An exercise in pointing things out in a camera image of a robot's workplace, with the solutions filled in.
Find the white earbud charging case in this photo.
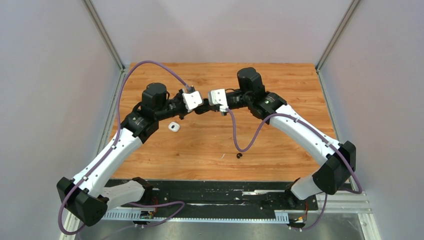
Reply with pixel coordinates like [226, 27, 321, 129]
[168, 122, 181, 133]

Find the black earbud charging case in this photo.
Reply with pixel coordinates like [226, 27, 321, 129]
[194, 103, 212, 115]

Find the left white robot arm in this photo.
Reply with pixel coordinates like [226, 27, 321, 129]
[56, 82, 203, 227]

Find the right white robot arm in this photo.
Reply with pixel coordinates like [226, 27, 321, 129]
[226, 67, 356, 209]

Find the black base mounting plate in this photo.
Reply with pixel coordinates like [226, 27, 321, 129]
[105, 179, 353, 220]

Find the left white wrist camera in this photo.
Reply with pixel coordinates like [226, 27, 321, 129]
[182, 91, 204, 113]

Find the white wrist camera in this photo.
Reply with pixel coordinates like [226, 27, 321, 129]
[208, 88, 229, 116]
[182, 91, 204, 113]

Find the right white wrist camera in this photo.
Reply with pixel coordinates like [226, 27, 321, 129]
[208, 88, 229, 116]

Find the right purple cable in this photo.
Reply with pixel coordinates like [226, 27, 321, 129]
[226, 108, 363, 232]

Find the white slotted cable duct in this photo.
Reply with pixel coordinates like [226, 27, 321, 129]
[99, 210, 290, 224]

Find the left aluminium corner post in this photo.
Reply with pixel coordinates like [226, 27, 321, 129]
[82, 0, 126, 72]

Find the aluminium corner post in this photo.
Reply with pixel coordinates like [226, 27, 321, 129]
[82, 0, 126, 72]
[315, 0, 362, 73]

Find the aluminium frame rail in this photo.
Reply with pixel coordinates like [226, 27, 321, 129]
[58, 186, 382, 240]

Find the right aluminium corner post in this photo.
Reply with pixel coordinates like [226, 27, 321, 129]
[315, 0, 362, 73]

